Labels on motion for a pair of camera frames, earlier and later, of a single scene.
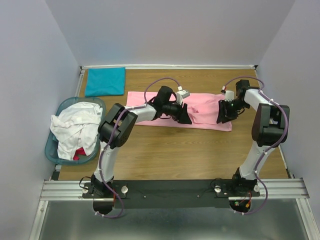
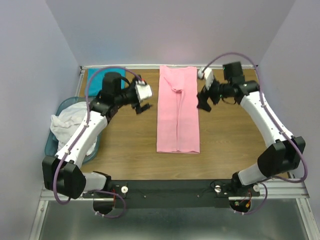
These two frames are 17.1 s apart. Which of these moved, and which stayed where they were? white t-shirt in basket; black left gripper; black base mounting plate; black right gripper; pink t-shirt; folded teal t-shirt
Moved: black left gripper; black right gripper; pink t-shirt
Stayed: white t-shirt in basket; black base mounting plate; folded teal t-shirt
